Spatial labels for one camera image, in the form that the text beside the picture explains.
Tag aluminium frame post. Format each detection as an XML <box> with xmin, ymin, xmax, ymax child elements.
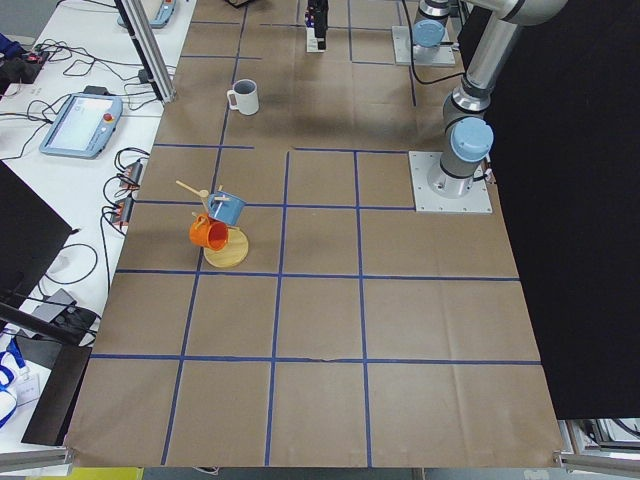
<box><xmin>114</xmin><ymin>0</ymin><xmax>176</xmax><ymax>105</ymax></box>

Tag orange mug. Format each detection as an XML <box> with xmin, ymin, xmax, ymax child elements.
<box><xmin>189</xmin><ymin>214</ymin><xmax>229</xmax><ymax>251</ymax></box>

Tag blue teach pendant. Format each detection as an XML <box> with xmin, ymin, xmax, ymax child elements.
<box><xmin>39</xmin><ymin>93</ymin><xmax>123</xmax><ymax>159</ymax></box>

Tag white grey mug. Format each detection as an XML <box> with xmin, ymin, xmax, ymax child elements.
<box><xmin>227</xmin><ymin>79</ymin><xmax>259</xmax><ymax>116</ymax></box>

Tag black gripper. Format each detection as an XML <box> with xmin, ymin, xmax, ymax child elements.
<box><xmin>305</xmin><ymin>0</ymin><xmax>329</xmax><ymax>30</ymax></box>

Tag wooden mug tree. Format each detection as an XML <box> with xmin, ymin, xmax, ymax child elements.
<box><xmin>175</xmin><ymin>180</ymin><xmax>249</xmax><ymax>268</ymax></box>

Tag blue mug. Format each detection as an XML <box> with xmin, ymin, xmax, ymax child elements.
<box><xmin>207</xmin><ymin>191</ymin><xmax>246</xmax><ymax>226</ymax></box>

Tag black monitor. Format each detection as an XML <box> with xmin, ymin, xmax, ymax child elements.
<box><xmin>1</xmin><ymin>164</ymin><xmax>84</xmax><ymax>345</ymax></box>

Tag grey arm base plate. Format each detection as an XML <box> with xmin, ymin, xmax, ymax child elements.
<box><xmin>392</xmin><ymin>26</ymin><xmax>456</xmax><ymax>68</ymax></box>
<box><xmin>408</xmin><ymin>151</ymin><xmax>493</xmax><ymax>214</ymax></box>

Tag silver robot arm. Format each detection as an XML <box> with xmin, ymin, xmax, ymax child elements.
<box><xmin>305</xmin><ymin>0</ymin><xmax>450</xmax><ymax>52</ymax></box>
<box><xmin>428</xmin><ymin>0</ymin><xmax>566</xmax><ymax>199</ymax></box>

